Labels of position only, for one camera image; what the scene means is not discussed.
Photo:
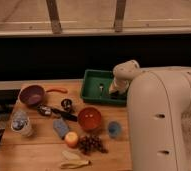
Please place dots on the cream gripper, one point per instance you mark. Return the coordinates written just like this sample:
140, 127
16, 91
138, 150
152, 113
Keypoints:
118, 85

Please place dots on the black eraser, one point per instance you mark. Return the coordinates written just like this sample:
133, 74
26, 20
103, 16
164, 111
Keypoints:
115, 95

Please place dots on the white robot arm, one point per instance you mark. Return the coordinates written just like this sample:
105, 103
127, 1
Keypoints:
156, 99

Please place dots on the green plastic tray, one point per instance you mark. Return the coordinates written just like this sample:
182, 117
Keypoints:
90, 92

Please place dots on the small metal spoon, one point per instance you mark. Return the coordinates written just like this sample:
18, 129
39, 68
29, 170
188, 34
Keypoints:
101, 87

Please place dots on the blue cup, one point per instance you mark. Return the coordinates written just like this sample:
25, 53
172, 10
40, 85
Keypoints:
114, 129

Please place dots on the orange red bowl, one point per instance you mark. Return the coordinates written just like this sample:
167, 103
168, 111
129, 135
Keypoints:
89, 118

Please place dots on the small metal cup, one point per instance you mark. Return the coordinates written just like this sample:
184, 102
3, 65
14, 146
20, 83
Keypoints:
67, 104

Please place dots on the bunch of dark grapes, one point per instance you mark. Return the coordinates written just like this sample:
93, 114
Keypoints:
88, 144

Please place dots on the orange carrot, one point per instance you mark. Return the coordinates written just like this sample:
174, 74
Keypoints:
61, 90

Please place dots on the orange apple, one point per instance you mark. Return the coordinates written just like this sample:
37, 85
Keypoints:
71, 139

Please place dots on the blue sponge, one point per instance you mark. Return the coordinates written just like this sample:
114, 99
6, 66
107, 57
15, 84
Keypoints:
61, 127

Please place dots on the pale garlic piece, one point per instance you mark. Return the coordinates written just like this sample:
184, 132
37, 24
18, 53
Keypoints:
70, 156

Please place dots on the purple bowl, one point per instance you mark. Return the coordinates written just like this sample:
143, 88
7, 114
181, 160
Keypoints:
32, 95

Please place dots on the yellow banana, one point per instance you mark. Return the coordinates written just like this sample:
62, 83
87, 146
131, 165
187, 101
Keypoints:
72, 164

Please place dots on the black handled knife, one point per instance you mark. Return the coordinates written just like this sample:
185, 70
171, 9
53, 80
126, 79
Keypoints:
48, 111

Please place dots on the wooden window post right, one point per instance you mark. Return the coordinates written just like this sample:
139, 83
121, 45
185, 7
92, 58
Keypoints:
119, 15

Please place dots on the wooden window post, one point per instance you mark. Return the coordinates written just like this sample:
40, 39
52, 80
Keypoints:
54, 16
119, 15

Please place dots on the wooden window post left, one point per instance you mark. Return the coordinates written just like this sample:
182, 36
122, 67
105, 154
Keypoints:
54, 16

